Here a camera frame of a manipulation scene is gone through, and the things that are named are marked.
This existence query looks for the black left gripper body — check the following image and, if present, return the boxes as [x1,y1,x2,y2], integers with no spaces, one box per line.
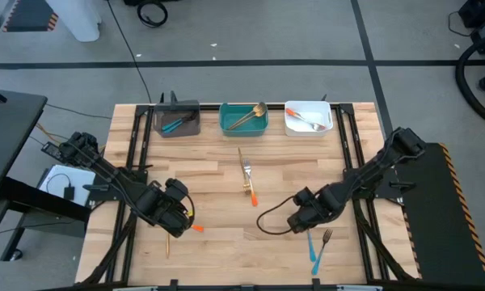
[155,200,195,239]

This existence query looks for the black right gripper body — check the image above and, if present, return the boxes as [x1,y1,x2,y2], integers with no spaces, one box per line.
[286,201,327,234]

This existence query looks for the blue-handled knife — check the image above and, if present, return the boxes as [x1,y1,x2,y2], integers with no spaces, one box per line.
[306,229,318,264]

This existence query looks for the blue-handled black utensil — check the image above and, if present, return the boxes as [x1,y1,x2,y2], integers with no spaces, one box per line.
[163,116,193,134]

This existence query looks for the blue-handled black fork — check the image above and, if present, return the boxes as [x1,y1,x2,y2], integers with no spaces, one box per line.
[161,114,198,130]
[310,228,334,276]

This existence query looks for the orange-handled silver spoon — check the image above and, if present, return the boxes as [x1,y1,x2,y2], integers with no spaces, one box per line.
[285,108,327,133]

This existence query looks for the gold spoon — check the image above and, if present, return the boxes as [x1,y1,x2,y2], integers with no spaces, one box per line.
[228,102,268,130]

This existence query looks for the white box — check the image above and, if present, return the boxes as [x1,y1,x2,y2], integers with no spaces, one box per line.
[37,164,97,208]

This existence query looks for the teal plastic bin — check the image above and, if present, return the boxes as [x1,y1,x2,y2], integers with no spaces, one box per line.
[218,101,270,138]

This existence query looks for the white plastic bin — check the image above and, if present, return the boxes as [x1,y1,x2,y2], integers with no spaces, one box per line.
[283,99,335,138]

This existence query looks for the grey plastic bin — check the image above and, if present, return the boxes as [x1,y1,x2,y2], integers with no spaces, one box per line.
[152,99,202,139]

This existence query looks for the black hazard-edged platform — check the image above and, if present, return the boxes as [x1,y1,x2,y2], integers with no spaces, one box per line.
[395,141,485,287]

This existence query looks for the black side table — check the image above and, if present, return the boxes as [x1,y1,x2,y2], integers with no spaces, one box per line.
[0,89,91,262]

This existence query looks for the white trash can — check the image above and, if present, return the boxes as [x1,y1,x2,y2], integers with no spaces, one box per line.
[44,0,103,44]

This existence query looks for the hazard-striped floor mat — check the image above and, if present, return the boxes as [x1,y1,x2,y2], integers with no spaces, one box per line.
[1,0,60,33]

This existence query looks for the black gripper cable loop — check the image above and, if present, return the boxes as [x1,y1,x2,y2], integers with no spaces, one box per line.
[255,195,308,237]

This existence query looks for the orange-handled silver fork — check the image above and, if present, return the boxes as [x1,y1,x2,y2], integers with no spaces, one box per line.
[242,158,259,208]

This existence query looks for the thin black cable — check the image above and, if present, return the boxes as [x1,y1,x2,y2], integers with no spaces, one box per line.
[106,0,153,104]

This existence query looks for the coiled black cable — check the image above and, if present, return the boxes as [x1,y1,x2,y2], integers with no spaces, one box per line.
[136,0,170,29]

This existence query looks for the thick black hose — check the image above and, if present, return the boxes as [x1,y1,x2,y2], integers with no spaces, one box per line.
[454,31,485,130]

